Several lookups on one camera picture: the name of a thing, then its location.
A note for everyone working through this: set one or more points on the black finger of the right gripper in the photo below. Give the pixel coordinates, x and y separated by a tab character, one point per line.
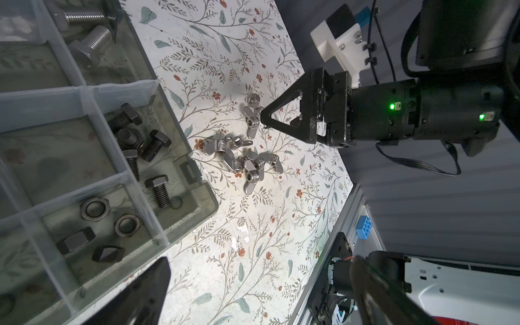
298	111

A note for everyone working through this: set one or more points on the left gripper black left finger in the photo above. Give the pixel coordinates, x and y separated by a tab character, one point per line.
141	302

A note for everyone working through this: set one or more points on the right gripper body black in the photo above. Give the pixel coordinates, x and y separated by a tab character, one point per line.
386	112

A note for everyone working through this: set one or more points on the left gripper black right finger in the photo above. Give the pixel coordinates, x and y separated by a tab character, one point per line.
380	301

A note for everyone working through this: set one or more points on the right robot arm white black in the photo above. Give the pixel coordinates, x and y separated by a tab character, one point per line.
461	61

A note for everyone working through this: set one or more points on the pile of screws and nuts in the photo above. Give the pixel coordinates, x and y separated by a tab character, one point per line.
237	153

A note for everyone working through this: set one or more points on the black hex nuts in organizer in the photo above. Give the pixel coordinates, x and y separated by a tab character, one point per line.
102	230

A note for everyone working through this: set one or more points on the blue lego brick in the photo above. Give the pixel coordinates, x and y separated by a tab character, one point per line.
364	227

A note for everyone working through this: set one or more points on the floral patterned table mat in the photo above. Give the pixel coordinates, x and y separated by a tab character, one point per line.
251	261

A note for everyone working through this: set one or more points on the clear green compartment organizer box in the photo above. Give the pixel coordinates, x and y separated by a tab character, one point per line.
57	151

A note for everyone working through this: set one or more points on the black bolt in organizer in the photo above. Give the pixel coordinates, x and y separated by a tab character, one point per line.
133	146

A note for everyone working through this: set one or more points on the silver bolts in organizer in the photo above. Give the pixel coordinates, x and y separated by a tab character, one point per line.
88	31

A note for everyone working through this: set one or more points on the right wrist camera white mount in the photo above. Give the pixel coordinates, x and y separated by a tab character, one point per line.
340	37

